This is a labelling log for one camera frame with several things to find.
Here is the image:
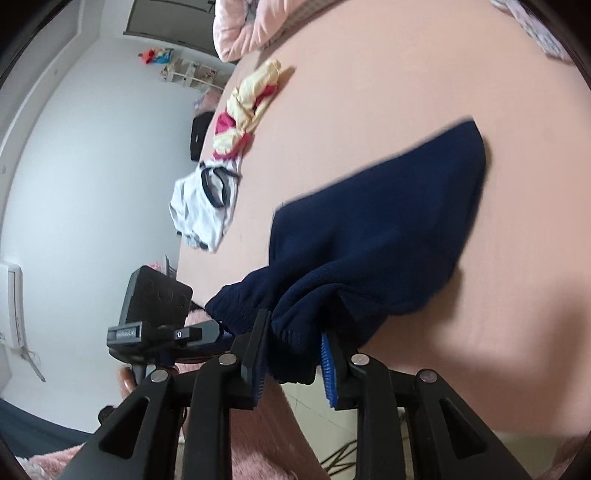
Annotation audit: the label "grey cabinet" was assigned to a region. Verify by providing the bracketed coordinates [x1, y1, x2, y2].
[124, 0, 219, 38]

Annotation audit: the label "navy blue pants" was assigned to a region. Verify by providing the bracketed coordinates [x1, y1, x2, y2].
[204, 119, 491, 386]

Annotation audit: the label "yellow and red garment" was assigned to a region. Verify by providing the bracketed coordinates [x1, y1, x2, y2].
[211, 58, 282, 160]

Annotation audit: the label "pink fuzzy clothing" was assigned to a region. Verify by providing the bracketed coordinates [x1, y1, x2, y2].
[14, 307, 296, 480]

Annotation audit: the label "person's left hand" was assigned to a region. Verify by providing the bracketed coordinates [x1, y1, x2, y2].
[117, 364, 140, 398]

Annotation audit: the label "dark blue cloth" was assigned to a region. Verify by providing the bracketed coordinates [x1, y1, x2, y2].
[0, 398, 94, 446]

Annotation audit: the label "white air conditioner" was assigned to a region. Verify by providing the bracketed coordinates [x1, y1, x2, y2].
[0, 262, 25, 350]

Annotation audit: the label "white shelf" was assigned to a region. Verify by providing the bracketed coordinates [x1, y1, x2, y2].
[161, 58, 228, 91]

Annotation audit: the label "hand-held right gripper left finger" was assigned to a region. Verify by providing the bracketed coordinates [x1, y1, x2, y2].
[60, 308, 273, 480]

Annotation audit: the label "bed with pink sheet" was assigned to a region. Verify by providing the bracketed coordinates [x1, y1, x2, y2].
[178, 0, 591, 480]

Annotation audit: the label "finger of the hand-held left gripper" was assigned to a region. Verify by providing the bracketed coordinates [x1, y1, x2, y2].
[159, 322, 236, 352]

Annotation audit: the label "white garment with dark trim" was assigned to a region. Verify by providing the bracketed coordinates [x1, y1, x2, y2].
[168, 158, 243, 254]

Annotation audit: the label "red and blue toy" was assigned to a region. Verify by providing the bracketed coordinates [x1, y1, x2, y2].
[137, 47, 172, 65]

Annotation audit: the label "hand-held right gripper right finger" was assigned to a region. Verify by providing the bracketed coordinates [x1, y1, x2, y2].
[320, 332, 536, 480]

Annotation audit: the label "black floor cable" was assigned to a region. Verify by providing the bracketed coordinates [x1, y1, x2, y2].
[318, 438, 366, 468]

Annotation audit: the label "black bag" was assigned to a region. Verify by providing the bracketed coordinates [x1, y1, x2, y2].
[190, 112, 216, 161]

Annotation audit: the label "pink floral garment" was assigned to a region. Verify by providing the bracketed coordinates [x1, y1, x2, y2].
[489, 0, 573, 63]

